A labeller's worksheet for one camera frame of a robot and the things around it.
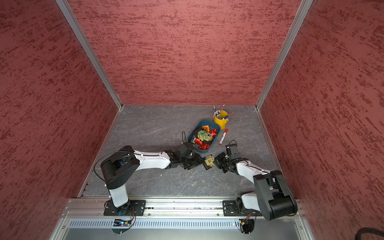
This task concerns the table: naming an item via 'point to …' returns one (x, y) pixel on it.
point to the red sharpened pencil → (222, 107)
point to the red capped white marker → (225, 131)
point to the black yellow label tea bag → (208, 161)
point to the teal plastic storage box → (193, 135)
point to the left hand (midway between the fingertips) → (201, 165)
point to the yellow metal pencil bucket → (221, 117)
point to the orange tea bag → (207, 128)
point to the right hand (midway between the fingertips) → (212, 163)
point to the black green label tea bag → (204, 135)
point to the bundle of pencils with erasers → (217, 113)
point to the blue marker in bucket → (226, 117)
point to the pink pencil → (231, 114)
